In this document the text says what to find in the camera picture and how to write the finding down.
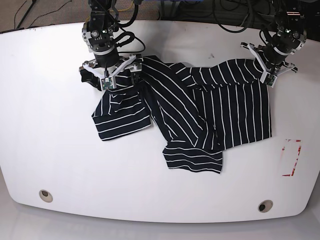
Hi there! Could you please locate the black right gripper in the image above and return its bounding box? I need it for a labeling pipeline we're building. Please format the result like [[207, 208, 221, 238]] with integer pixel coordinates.
[[79, 48, 144, 80]]

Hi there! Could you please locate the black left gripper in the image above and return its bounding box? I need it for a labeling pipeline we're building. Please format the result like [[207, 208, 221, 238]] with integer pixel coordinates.
[[240, 42, 298, 77]]

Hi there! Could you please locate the navy white striped t-shirt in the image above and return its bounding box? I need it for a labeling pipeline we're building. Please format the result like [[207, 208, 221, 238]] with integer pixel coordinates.
[[92, 55, 272, 174]]

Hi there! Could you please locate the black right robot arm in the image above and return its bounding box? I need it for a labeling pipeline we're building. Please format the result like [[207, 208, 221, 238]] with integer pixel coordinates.
[[79, 0, 146, 90]]

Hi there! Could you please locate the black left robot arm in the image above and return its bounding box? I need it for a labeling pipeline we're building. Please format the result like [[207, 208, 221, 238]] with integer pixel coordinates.
[[241, 0, 307, 82]]

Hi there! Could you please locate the red tape marking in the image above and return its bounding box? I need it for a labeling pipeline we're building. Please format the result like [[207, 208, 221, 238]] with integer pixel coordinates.
[[279, 139, 302, 177]]

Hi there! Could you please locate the left table grommet hole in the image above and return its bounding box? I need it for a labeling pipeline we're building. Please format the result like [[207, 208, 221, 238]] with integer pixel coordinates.
[[39, 189, 53, 203]]

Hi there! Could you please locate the table grommet hole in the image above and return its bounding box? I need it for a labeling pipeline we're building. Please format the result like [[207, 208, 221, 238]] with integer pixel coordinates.
[[39, 189, 53, 203], [258, 199, 273, 213]]

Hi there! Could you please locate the right table grommet hole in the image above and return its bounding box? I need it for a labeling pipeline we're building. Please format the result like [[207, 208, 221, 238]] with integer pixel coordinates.
[[258, 199, 273, 213]]

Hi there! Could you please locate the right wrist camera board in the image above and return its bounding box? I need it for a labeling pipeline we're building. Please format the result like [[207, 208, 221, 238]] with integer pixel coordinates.
[[100, 76, 117, 91]]

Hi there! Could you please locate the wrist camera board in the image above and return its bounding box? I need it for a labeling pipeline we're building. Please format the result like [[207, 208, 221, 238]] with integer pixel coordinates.
[[259, 72, 277, 88], [100, 76, 117, 91]]

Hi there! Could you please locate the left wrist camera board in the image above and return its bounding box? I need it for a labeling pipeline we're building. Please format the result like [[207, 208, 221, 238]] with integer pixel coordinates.
[[259, 72, 277, 88]]

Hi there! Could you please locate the yellow cable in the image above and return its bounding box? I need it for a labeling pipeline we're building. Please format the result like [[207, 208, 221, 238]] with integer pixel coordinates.
[[109, 0, 135, 13]]

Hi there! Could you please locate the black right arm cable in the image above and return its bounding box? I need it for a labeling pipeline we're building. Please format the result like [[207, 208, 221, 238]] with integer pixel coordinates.
[[104, 0, 147, 55]]

